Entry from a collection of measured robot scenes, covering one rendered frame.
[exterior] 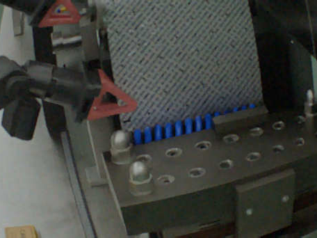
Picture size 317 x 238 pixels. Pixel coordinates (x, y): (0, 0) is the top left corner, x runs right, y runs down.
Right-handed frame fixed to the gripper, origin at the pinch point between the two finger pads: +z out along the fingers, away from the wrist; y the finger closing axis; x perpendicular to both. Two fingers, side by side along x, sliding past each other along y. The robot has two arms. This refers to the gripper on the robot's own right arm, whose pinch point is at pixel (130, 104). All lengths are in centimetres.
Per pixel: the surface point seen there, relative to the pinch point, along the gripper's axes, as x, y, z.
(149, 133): -2.4, 3.3, 3.3
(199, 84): 6.2, 0.3, 8.8
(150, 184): -3.4, 17.6, 0.7
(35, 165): -25.0, -18.1, -8.1
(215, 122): 3.2, 5.8, 11.4
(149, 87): 3.5, 0.3, 1.6
